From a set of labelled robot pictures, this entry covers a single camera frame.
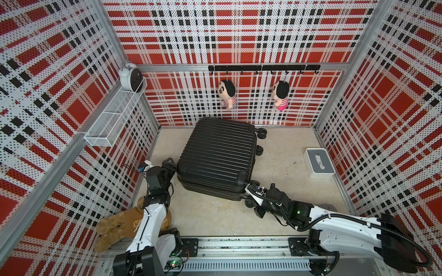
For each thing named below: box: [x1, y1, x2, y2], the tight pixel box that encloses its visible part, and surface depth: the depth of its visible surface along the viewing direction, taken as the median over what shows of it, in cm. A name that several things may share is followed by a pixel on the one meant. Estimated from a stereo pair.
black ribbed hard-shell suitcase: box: [176, 117, 268, 208], surface depth 82 cm
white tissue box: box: [302, 147, 336, 179], surface depth 98 cm
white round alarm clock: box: [118, 62, 144, 93], surface depth 80 cm
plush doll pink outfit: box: [272, 80, 291, 112], surface depth 98 cm
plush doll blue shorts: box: [217, 79, 237, 109], surface depth 95 cm
